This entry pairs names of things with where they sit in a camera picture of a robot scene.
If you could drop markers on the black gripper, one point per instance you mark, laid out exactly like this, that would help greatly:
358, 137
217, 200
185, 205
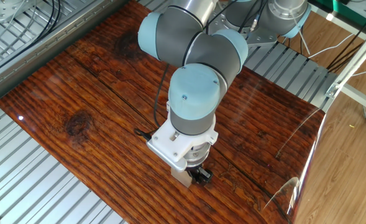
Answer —
196, 168

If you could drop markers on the pale wooden cube block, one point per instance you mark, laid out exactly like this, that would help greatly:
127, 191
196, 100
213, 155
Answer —
181, 179

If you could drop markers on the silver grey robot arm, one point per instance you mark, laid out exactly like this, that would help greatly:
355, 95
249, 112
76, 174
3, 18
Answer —
196, 91

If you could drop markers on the glossy wood grain mat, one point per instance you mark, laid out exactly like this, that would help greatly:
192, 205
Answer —
248, 124

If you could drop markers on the white aluminium crossbar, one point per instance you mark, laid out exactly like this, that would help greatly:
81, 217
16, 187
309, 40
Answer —
361, 98

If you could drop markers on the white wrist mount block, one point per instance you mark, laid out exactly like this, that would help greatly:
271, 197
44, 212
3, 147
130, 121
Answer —
171, 147

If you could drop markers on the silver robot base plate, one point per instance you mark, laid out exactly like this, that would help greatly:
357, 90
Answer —
260, 39

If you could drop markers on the white aluminium frame post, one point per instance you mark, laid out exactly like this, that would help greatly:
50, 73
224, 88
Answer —
353, 59

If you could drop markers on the grey metal rail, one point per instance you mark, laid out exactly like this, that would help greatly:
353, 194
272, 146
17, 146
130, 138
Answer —
30, 62

